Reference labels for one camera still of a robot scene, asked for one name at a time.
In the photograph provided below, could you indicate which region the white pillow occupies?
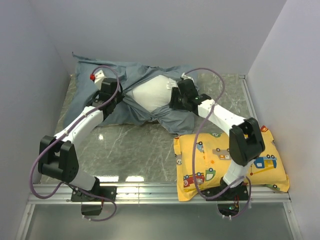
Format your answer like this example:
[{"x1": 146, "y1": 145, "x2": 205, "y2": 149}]
[{"x1": 127, "y1": 75, "x2": 177, "y2": 113}]

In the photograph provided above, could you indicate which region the blue striped pillowcase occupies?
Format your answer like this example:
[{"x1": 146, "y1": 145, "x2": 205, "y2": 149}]
[{"x1": 63, "y1": 54, "x2": 195, "y2": 135}]

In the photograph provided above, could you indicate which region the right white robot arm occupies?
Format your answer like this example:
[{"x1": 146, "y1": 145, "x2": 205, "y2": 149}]
[{"x1": 169, "y1": 78, "x2": 266, "y2": 200}]

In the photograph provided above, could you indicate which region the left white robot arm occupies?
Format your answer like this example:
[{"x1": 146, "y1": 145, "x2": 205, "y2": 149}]
[{"x1": 37, "y1": 78, "x2": 124, "y2": 201}]

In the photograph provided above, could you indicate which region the yellow cartoon car pillow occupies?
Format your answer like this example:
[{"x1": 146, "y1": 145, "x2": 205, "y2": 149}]
[{"x1": 173, "y1": 126, "x2": 290, "y2": 202}]

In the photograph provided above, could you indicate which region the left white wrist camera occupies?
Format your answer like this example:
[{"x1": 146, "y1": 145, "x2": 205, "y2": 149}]
[{"x1": 89, "y1": 70, "x2": 106, "y2": 89}]

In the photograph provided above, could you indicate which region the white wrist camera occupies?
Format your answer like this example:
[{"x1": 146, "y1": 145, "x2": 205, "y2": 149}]
[
  {"x1": 180, "y1": 72, "x2": 194, "y2": 81},
  {"x1": 89, "y1": 70, "x2": 106, "y2": 89}
]

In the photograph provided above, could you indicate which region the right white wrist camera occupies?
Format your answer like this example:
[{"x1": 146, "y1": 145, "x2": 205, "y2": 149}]
[{"x1": 180, "y1": 72, "x2": 194, "y2": 81}]

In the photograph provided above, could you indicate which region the right side aluminium rail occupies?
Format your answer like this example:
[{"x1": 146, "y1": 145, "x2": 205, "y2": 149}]
[{"x1": 239, "y1": 74, "x2": 258, "y2": 120}]

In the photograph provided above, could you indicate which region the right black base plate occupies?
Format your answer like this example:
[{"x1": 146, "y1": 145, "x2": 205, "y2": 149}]
[{"x1": 202, "y1": 184, "x2": 252, "y2": 220}]

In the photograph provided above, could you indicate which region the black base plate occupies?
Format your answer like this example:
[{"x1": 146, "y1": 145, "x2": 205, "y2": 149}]
[
  {"x1": 202, "y1": 184, "x2": 252, "y2": 220},
  {"x1": 70, "y1": 186, "x2": 117, "y2": 217}
]

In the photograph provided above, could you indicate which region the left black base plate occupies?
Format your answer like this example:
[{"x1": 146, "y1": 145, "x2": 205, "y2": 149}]
[{"x1": 70, "y1": 186, "x2": 117, "y2": 217}]

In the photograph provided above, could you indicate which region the aluminium mounting rail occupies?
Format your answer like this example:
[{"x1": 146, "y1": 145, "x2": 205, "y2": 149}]
[{"x1": 27, "y1": 182, "x2": 291, "y2": 205}]

